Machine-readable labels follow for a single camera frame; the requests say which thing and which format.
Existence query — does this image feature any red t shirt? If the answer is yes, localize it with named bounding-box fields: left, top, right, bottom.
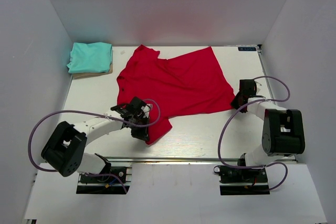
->
left=117, top=45, right=235, bottom=145

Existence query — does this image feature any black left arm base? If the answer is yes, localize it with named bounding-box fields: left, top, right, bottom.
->
left=76, top=162, right=132, bottom=195

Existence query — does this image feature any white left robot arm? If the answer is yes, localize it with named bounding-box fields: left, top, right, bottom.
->
left=41, top=97, right=152, bottom=182

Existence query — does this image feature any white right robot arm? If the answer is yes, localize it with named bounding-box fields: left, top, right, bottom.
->
left=231, top=79, right=306, bottom=182

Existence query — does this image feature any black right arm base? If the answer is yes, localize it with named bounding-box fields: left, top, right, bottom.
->
left=213, top=165, right=270, bottom=196

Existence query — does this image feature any blue table label sticker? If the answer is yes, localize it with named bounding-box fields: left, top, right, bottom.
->
left=238, top=47, right=257, bottom=51

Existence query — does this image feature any folded teal t shirt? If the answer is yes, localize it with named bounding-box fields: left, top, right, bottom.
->
left=67, top=42, right=112, bottom=74

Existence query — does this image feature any folded beige t shirt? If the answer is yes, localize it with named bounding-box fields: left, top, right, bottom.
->
left=72, top=63, right=113, bottom=79

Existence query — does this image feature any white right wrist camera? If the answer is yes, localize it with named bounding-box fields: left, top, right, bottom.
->
left=256, top=81, right=263, bottom=97

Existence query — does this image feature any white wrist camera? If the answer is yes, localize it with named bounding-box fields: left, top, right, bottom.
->
left=141, top=104, right=152, bottom=118
left=256, top=81, right=263, bottom=97

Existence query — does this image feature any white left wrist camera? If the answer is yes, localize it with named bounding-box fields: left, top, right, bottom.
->
left=141, top=104, right=152, bottom=118

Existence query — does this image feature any aluminium front table rail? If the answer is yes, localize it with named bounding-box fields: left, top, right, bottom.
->
left=46, top=155, right=299, bottom=165

